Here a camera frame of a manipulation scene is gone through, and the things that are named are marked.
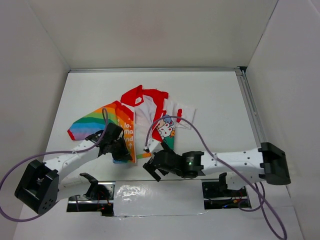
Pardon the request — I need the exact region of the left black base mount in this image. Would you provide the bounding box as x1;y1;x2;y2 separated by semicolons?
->
66;173;115;217

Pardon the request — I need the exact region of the colourful rainbow children's jacket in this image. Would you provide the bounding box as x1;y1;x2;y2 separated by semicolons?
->
66;84;198;166

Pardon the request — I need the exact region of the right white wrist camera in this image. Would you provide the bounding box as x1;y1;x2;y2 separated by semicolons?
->
143;138;162;154

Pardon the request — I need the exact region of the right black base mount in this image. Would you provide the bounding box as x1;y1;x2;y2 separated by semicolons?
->
201;173;252;210

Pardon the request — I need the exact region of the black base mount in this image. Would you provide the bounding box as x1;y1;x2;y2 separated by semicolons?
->
66;173;115;217
201;173;252;210

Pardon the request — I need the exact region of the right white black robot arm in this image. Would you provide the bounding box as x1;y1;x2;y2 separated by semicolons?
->
143;142;291;196

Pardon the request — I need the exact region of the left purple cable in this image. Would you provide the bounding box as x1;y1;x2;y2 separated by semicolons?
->
0;107;110;222

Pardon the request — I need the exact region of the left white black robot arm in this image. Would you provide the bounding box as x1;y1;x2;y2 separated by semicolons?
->
14;122;132;215

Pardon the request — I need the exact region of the aluminium frame rail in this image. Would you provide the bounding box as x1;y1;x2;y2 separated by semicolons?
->
67;65;280;177

